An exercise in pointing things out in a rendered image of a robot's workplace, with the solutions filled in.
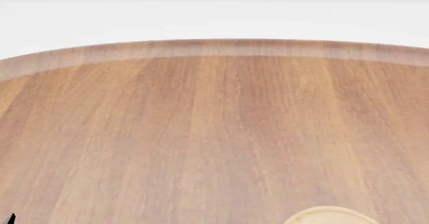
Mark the cream round plate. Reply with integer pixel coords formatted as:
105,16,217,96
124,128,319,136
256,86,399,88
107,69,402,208
283,205,378,224

